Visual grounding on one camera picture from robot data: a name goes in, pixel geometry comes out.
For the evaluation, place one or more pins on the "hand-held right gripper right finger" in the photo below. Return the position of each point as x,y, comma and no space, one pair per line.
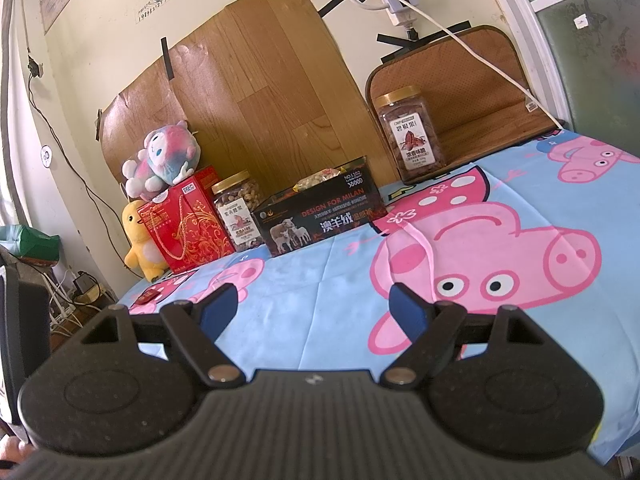
407,310

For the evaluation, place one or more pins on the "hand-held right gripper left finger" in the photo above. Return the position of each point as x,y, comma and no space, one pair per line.
220,310

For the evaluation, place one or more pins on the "black cardboard box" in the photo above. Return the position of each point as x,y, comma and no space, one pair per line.
320,220

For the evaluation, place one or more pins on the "peanut packet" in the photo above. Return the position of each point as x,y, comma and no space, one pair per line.
320,179

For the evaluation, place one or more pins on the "small red packet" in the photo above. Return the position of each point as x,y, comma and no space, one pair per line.
146,296

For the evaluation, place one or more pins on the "red gift box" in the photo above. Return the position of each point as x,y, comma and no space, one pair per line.
192,230

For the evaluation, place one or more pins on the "printed cartoon blanket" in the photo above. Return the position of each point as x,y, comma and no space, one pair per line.
325,280

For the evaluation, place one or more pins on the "cashew nut jar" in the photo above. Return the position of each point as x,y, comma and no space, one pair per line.
240,215

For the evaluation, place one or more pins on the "green plastic bag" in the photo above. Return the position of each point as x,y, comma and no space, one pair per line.
27,242

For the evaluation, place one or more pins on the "yellow plush duck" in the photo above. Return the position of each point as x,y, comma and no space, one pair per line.
140,245

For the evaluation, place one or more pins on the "pastel plush toy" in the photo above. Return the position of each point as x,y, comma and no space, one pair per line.
162,155

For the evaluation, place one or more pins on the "pecan nut jar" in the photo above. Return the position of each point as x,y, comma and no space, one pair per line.
412,140

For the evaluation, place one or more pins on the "brown seat cushion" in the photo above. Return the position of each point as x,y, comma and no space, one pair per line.
480,85

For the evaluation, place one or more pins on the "black tape strip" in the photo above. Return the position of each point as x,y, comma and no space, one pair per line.
167,59
395,38
334,4

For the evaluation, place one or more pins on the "frosted glass window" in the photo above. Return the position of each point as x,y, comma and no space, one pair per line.
590,50

